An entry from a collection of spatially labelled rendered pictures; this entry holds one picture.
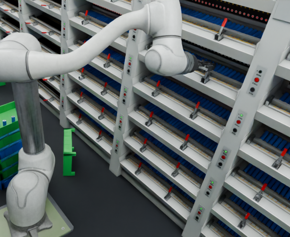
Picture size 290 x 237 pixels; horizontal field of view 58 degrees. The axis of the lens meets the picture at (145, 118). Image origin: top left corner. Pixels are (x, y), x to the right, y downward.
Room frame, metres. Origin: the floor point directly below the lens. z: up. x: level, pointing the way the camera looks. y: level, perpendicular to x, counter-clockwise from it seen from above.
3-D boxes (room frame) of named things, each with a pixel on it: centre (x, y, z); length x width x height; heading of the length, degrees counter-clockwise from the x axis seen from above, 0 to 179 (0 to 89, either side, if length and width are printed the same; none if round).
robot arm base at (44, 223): (0.77, 0.44, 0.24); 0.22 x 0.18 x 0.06; 42
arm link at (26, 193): (0.79, 0.45, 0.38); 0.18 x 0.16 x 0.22; 12
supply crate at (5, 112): (1.27, 0.81, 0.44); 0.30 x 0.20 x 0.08; 156
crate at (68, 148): (1.47, 0.49, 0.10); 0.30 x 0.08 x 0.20; 20
